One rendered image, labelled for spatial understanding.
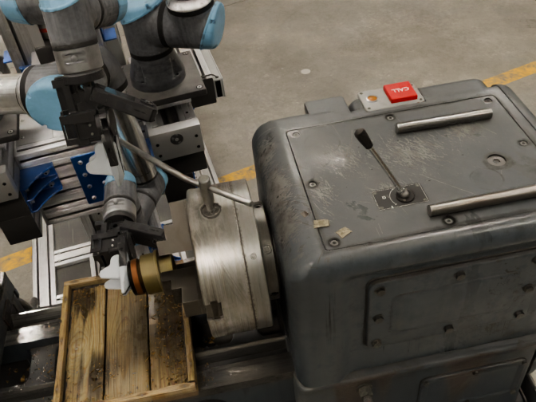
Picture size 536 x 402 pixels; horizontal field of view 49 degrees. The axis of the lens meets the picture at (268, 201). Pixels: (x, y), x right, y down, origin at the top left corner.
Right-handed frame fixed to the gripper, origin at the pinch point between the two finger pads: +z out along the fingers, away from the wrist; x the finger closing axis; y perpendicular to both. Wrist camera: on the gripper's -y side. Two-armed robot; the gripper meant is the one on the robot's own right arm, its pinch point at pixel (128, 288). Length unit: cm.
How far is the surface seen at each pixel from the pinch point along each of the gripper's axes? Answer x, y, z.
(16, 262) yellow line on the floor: -107, 81, -120
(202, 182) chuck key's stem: 23.9, -19.5, -0.9
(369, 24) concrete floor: -108, -138, -289
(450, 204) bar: 19, -62, 11
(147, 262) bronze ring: 3.8, -4.9, -2.7
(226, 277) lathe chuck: 8.8, -20.7, 9.3
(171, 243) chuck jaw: 5.1, -10.4, -5.4
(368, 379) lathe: -23, -46, 18
